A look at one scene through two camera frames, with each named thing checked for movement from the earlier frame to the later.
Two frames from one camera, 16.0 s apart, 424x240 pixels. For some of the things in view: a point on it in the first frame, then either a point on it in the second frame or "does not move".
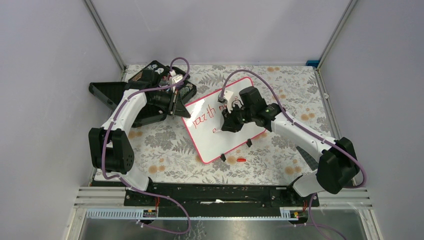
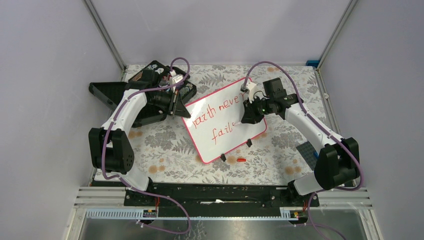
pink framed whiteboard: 206,115 does not move
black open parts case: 168,90 does not move
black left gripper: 176,106 does not move
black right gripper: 229,124 → 250,116
